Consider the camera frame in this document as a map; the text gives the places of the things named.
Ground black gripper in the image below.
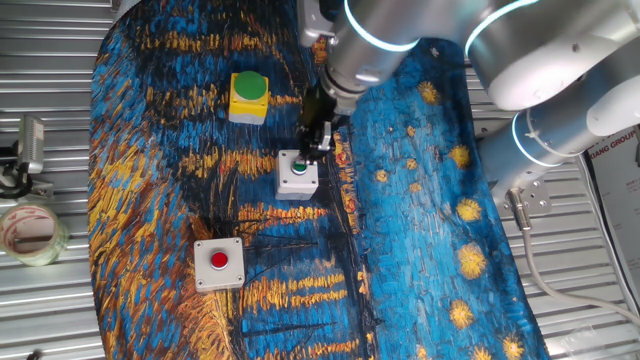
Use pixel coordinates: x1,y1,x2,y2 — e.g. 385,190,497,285
295,85,341,164

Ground grey box small green button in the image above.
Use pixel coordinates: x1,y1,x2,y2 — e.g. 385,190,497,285
274,148,320,202

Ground yellow box green mushroom button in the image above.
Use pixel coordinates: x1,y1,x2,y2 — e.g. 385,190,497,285
228,70,270,126

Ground grey box red button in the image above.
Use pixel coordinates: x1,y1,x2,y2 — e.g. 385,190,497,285
193,236,247,294

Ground starry night painted cloth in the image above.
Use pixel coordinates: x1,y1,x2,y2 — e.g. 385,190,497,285
87,0,551,360

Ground clear tape roll red print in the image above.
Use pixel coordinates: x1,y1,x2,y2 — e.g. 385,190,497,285
0,203,71,268

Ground white printed poster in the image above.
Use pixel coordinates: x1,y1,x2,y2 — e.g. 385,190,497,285
584,124,640,301

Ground small silver metal bracket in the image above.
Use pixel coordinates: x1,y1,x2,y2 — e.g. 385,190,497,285
319,121,334,153

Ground silver wrist mounting bracket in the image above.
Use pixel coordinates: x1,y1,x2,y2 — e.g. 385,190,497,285
296,0,337,49

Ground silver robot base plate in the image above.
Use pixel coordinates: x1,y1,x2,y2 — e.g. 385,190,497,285
492,177,554,219

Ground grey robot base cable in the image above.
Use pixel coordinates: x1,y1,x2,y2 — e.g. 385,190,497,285
504,188,640,329

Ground silver camera on stand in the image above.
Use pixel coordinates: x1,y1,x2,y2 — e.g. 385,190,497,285
17,114,46,175

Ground metal camera stand clamp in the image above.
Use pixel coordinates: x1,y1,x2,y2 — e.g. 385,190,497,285
0,144,55,200

